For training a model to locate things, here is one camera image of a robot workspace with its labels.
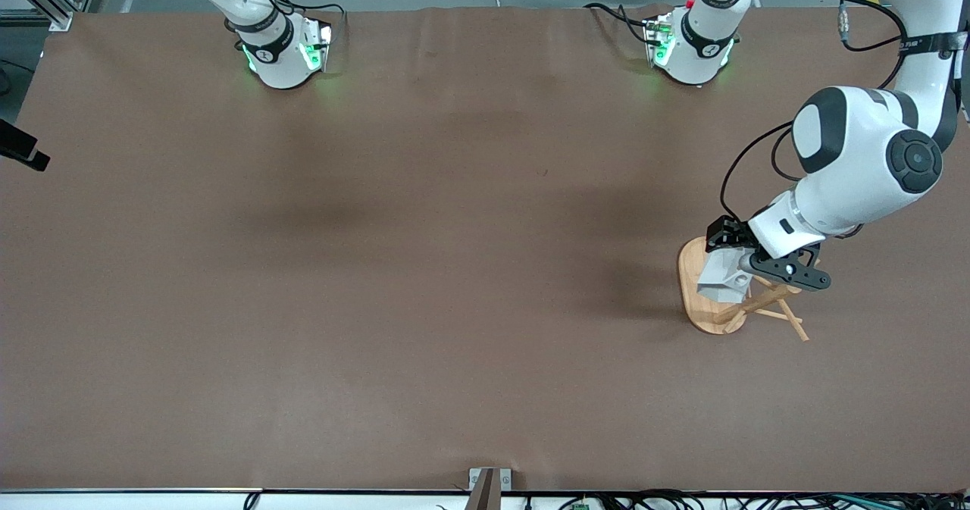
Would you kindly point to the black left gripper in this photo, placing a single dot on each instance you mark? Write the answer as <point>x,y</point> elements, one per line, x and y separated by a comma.
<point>727,234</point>

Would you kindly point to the white faceted cup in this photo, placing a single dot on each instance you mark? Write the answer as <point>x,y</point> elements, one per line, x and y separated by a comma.
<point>720,279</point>

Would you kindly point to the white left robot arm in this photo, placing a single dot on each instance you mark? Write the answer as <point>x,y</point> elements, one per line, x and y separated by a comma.
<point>856,161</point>

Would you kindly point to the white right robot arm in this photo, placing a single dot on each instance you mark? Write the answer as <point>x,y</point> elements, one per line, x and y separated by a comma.
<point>276,63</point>

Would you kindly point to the wooden cup rack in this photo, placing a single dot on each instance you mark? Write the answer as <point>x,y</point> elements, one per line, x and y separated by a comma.
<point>701,313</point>

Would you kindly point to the brown table cover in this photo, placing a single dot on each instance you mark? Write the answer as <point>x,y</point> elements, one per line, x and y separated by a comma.
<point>485,267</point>

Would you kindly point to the grey metal bracket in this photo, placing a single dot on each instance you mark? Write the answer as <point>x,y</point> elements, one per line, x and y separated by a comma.
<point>476,480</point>

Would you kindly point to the brown camera post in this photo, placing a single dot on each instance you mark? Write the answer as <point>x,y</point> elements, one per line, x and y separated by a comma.
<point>485,496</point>

